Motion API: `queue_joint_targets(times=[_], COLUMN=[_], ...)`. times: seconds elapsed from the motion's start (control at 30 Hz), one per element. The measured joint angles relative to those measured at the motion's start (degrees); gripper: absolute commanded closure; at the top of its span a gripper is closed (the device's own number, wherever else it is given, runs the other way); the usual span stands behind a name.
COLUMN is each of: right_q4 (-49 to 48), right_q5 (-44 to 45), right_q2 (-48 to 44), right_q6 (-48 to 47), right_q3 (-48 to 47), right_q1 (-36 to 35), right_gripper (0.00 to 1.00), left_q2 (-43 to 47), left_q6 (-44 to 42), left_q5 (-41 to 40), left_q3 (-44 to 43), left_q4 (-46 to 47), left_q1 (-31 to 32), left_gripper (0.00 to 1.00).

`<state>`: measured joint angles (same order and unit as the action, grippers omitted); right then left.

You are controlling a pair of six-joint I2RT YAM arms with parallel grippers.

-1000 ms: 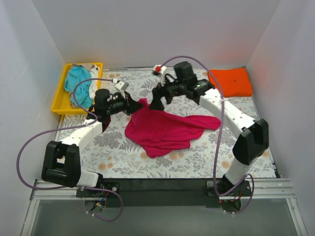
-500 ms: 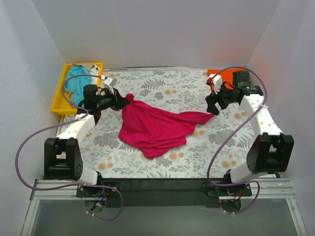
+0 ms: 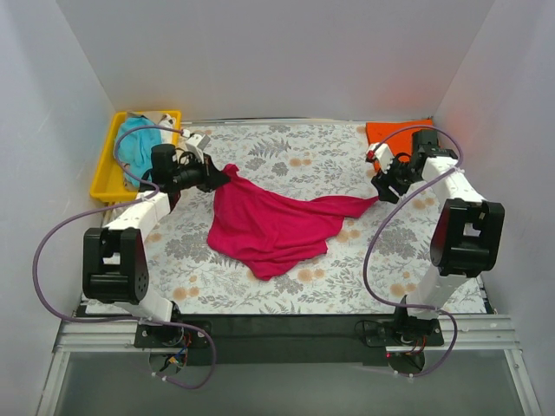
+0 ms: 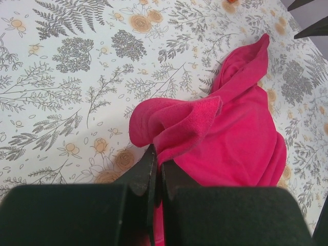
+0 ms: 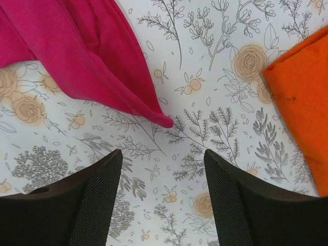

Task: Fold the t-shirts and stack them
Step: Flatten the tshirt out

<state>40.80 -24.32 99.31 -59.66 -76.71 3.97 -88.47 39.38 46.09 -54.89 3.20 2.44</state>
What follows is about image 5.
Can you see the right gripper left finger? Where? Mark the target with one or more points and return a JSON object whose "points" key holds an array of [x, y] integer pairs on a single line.
{"points": [[76, 210]]}

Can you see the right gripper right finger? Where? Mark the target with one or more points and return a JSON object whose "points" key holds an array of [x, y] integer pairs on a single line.
{"points": [[250, 211]]}

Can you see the magenta t shirt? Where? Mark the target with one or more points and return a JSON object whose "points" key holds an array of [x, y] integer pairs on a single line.
{"points": [[88, 47]]}

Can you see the folded orange t shirt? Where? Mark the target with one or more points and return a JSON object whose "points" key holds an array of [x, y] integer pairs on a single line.
{"points": [[298, 82]]}

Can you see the floral table mat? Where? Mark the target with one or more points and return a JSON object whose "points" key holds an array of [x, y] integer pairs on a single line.
{"points": [[206, 60]]}

